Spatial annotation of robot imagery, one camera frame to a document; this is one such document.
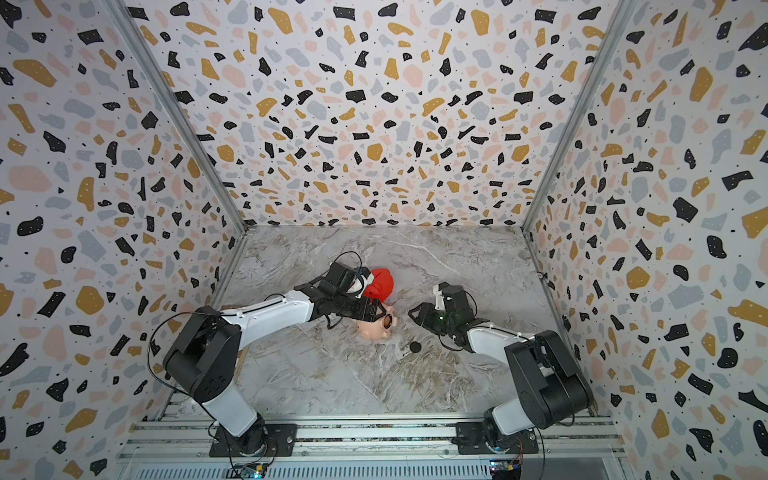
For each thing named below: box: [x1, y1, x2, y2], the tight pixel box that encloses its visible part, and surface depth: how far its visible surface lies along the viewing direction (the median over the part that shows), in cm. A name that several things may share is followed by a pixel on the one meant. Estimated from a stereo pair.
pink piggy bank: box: [356, 303, 398, 340], surface depth 87 cm
